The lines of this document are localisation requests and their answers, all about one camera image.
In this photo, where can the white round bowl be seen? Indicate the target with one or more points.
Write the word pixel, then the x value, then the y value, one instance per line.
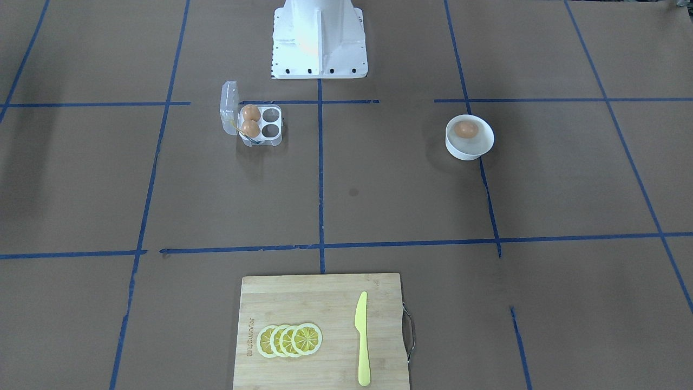
pixel 473 148

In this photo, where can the clear plastic egg carton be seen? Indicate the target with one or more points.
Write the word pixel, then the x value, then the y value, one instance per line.
pixel 271 124

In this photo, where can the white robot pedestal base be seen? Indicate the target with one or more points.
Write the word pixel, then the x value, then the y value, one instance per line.
pixel 319 40

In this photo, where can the yellow plastic knife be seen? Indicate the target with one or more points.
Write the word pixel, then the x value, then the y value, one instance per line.
pixel 360 323

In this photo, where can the brown egg front slot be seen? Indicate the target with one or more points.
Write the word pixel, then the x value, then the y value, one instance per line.
pixel 250 128

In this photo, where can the brown egg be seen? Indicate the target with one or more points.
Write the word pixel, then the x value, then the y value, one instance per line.
pixel 466 129

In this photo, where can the brown egg rear slot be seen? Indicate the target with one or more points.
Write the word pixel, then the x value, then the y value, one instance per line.
pixel 251 112

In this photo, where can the brown egg slot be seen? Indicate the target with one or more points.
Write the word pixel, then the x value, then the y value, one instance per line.
pixel 251 112
pixel 250 128

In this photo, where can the lemon slice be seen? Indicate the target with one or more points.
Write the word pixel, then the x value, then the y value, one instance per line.
pixel 306 339
pixel 265 342
pixel 276 341
pixel 286 344

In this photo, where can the bamboo cutting board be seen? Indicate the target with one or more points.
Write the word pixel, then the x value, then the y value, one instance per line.
pixel 328 301

